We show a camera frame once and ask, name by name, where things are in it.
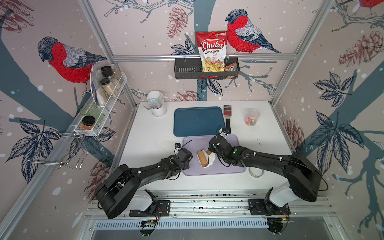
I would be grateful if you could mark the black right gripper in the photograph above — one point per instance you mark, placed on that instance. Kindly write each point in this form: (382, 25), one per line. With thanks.
(210, 147)

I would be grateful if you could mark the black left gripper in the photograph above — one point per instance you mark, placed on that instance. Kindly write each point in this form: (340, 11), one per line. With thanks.
(187, 165)

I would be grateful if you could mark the lilac silicone mat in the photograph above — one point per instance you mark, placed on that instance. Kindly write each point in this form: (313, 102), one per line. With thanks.
(194, 145)

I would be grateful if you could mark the wooden rolling pin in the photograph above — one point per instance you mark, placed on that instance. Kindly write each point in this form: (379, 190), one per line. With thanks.
(200, 154)

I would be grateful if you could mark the white dough lump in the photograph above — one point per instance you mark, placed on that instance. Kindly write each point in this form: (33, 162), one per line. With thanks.
(208, 160)

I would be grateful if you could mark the metal ring cutter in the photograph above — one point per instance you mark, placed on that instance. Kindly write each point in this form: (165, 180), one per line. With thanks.
(256, 172)

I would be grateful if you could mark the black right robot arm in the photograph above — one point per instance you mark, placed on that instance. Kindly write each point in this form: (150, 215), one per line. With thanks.
(303, 178)

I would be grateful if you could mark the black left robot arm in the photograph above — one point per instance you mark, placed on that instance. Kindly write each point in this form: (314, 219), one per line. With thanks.
(116, 192)

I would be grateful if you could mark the clear cup with candies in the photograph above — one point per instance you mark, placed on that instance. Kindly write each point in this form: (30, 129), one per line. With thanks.
(252, 117)

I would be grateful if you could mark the teal plastic tray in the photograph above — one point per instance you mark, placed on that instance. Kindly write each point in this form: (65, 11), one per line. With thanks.
(199, 121)

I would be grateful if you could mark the white utensil holder cup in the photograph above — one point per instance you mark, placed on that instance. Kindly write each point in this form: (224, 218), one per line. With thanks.
(156, 112)

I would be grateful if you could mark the small dark snack packet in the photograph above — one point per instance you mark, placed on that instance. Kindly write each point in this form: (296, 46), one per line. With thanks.
(231, 68)

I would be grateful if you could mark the teal paper carton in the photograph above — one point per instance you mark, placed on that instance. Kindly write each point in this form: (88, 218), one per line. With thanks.
(156, 102)

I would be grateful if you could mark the red Chuba chips bag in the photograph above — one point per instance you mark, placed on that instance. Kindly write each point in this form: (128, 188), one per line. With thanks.
(212, 48)

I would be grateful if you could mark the short brown powder jar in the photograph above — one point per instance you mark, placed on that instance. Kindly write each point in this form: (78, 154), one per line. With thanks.
(87, 122)

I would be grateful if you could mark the black lid spice jar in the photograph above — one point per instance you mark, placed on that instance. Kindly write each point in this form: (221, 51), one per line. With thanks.
(109, 88)
(107, 72)

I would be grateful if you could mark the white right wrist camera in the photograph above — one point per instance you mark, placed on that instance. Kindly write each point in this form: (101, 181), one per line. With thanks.
(223, 132)

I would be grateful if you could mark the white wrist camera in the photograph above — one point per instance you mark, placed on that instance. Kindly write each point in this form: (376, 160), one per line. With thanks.
(177, 146)
(223, 132)

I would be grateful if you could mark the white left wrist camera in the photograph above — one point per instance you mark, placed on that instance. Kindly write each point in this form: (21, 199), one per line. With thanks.
(177, 146)

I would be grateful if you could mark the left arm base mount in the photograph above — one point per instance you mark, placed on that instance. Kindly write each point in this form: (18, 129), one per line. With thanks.
(150, 210)

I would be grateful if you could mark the black wire wall basket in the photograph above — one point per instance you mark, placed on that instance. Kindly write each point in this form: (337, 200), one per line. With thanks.
(193, 68)

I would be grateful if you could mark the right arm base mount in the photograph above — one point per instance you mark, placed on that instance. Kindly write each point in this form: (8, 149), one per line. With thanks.
(277, 218)

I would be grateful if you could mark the clear acrylic wall shelf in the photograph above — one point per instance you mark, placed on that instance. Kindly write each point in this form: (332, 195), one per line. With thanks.
(100, 97)

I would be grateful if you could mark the wire wall rack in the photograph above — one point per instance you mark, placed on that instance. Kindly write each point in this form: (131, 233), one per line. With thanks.
(69, 151)

